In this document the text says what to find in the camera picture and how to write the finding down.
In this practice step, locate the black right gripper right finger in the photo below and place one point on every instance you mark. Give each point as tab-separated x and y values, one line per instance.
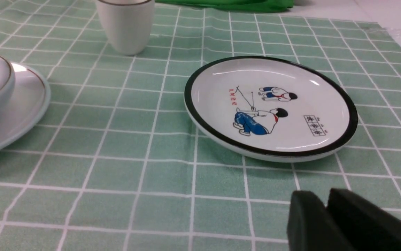
366	226

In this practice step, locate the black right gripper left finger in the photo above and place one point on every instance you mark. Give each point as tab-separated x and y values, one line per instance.
311	228

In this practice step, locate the black-rimmed illustrated plate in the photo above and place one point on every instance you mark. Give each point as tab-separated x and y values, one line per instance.
270	109

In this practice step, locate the green checkered tablecloth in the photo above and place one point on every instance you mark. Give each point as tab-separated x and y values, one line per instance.
116	164

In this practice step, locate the green backdrop cloth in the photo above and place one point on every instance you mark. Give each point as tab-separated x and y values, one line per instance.
249	6

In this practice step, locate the white black-rimmed cup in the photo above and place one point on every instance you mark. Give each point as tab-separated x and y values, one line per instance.
127	23

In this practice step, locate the pale blue gold-rimmed plate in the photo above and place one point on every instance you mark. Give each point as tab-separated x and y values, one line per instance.
27	105

